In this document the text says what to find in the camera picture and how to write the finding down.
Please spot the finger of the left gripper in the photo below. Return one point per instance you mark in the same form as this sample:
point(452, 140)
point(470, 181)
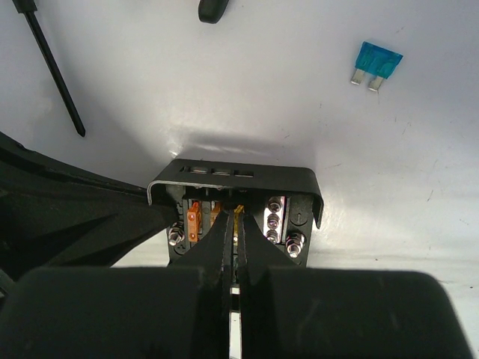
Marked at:
point(53, 214)

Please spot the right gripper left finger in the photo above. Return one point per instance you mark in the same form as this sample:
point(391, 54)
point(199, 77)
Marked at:
point(206, 294)

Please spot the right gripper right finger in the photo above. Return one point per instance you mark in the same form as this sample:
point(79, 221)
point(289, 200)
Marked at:
point(270, 296)

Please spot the yellow fuse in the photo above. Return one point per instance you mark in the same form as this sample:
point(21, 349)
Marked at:
point(237, 212)

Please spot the black fuse box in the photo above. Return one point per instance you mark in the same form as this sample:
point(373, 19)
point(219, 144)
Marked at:
point(285, 202)

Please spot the blue fuse lower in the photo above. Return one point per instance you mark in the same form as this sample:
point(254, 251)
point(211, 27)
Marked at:
point(376, 61)

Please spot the orange handled screwdriver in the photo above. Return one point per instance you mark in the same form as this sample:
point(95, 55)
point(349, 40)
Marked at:
point(28, 8)

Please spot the orange handled pliers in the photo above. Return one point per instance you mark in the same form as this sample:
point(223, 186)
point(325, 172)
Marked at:
point(211, 11)

